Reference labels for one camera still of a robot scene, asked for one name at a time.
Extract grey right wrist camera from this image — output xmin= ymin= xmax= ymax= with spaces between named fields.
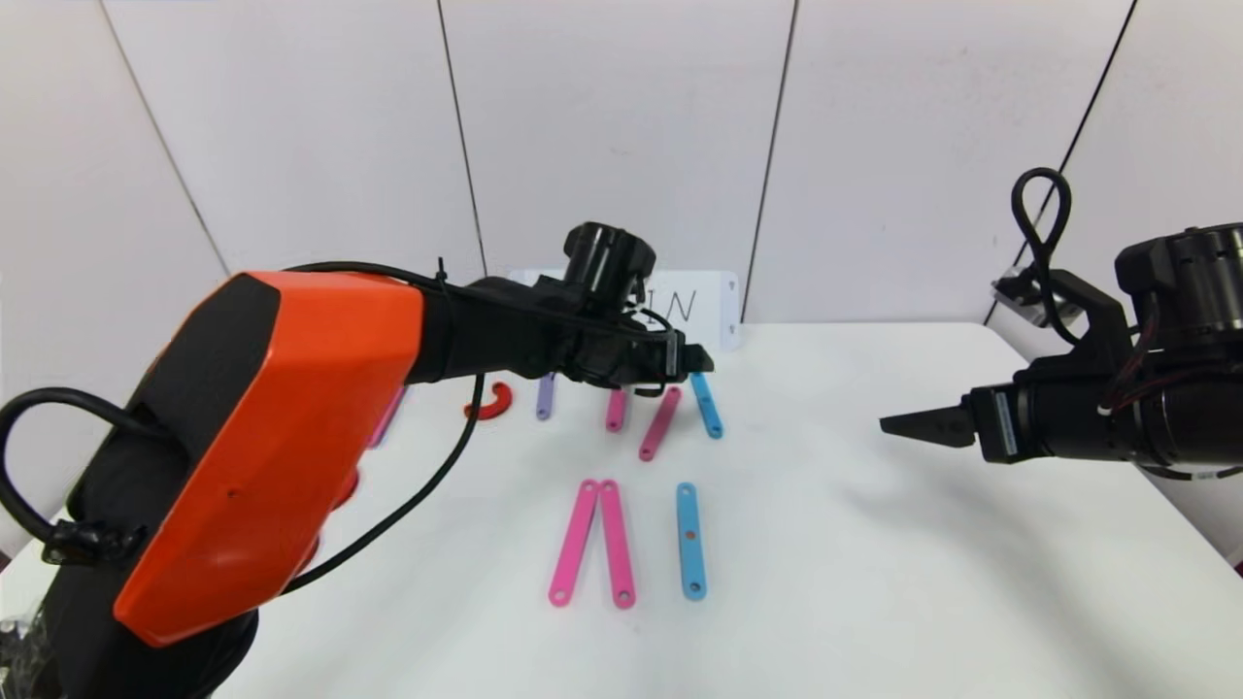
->
xmin=992 ymin=267 xmax=1066 ymax=326

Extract short blue bar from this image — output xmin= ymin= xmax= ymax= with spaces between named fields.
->
xmin=691 ymin=374 xmax=725 ymax=440

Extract long pink bar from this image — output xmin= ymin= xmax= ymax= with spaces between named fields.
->
xmin=639 ymin=386 xmax=683 ymax=462
xmin=599 ymin=480 xmax=638 ymax=610
xmin=372 ymin=386 xmax=407 ymax=449
xmin=549 ymin=479 xmax=600 ymax=609

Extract white BRAIN word card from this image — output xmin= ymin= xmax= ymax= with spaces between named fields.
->
xmin=507 ymin=270 xmax=741 ymax=351

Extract black looped camera cable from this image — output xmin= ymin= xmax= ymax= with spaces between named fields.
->
xmin=1012 ymin=168 xmax=1084 ymax=346

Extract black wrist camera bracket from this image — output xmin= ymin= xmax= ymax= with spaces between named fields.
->
xmin=1039 ymin=270 xmax=1137 ymax=370

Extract small red curved piece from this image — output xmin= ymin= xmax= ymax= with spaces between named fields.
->
xmin=463 ymin=382 xmax=513 ymax=420

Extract light blue bar orange hole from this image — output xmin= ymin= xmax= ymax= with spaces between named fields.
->
xmin=677 ymin=483 xmax=708 ymax=601

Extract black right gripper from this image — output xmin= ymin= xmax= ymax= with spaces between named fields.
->
xmin=879 ymin=379 xmax=1142 ymax=465

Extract clear plastic wrap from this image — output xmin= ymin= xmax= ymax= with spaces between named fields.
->
xmin=0 ymin=614 xmax=54 ymax=699

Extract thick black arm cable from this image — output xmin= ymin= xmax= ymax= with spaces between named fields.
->
xmin=0 ymin=374 xmax=487 ymax=595

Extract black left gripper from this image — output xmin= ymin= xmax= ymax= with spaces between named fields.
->
xmin=613 ymin=329 xmax=716 ymax=385

